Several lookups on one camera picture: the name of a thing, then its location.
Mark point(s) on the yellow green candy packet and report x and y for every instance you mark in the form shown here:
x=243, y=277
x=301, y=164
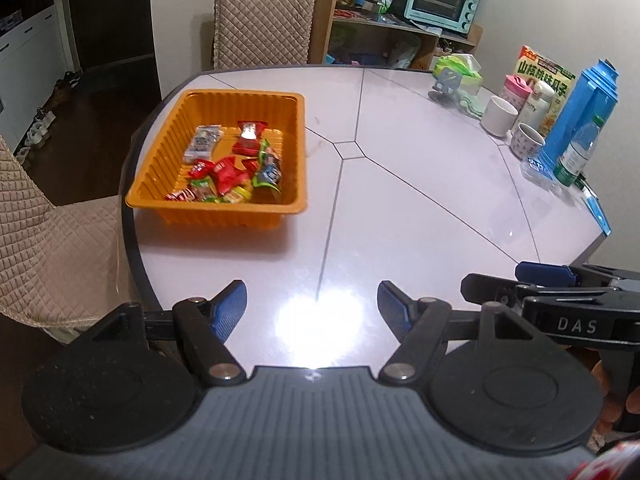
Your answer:
x=236, y=195

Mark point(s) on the blue box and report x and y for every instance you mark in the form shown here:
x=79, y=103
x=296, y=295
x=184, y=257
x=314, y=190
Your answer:
x=597, y=210

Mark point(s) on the white thermos bottle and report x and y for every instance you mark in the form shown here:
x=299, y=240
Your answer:
x=539, y=107

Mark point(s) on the green tissue pack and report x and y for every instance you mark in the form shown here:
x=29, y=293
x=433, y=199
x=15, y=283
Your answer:
x=460, y=67

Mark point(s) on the clear packet with blue label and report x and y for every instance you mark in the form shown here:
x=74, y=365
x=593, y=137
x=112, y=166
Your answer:
x=537, y=169

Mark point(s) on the person's right hand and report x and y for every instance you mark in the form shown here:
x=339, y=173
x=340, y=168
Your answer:
x=597, y=375

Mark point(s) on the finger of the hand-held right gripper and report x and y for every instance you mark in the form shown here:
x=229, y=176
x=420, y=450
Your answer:
x=545, y=272
x=492, y=285

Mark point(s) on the green black snack bag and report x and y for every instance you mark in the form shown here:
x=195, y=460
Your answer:
x=269, y=170

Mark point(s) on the white mug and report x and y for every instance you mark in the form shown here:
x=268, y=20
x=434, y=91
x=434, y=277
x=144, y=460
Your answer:
x=500, y=117

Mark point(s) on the wooden shelf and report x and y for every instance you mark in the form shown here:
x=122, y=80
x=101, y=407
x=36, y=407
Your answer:
x=322, y=25

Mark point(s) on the grey phone stand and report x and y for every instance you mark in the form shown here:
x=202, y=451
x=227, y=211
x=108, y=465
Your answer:
x=447, y=82

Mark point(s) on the red brown candy packet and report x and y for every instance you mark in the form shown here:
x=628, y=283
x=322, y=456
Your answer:
x=180, y=195

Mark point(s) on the clear water bottle green cap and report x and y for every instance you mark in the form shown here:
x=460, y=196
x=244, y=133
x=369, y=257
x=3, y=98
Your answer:
x=575, y=157

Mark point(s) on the row of shoes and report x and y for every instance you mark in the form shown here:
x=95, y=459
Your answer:
x=40, y=127

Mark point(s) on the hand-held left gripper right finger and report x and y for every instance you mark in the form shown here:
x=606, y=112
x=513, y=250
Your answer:
x=395, y=307

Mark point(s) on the white cabinet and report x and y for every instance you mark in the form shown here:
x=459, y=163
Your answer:
x=25, y=60

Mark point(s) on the orange plastic tray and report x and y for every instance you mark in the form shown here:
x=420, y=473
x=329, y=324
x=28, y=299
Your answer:
x=280, y=125

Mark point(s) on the clear grey snack packet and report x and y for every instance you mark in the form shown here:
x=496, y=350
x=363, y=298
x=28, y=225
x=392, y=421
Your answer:
x=202, y=144

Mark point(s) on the beige quilted chair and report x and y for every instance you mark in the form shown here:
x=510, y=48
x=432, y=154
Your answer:
x=50, y=240
x=265, y=20

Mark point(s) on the green cloth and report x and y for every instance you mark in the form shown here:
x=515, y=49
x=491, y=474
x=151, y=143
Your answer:
x=472, y=105

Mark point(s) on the white plastic bag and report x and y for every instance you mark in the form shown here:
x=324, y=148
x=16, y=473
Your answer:
x=405, y=52

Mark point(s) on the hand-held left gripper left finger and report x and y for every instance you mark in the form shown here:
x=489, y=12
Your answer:
x=230, y=310

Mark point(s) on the blue thermos jug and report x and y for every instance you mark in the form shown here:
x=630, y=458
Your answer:
x=580, y=105

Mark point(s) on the patterned mug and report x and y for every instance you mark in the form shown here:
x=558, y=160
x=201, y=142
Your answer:
x=525, y=145

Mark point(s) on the small green candy packet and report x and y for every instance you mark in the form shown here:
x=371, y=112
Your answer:
x=204, y=190

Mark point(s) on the teal toaster oven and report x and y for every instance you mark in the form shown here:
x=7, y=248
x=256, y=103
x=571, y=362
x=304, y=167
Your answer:
x=440, y=0

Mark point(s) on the pink cup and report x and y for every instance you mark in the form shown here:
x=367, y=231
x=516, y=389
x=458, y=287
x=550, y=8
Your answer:
x=516, y=91

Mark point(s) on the dark door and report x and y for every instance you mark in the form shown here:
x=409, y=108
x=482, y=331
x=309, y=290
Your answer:
x=115, y=10

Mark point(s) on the yellow green snack box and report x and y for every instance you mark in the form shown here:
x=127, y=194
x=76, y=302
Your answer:
x=542, y=67

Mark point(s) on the crinkled red snack packet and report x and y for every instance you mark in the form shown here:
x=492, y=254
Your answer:
x=229, y=172

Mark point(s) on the person's red white clothing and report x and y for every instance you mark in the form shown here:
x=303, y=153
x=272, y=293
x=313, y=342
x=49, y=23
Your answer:
x=615, y=462

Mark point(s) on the red packet with white print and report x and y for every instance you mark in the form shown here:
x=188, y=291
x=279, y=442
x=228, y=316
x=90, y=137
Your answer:
x=247, y=146

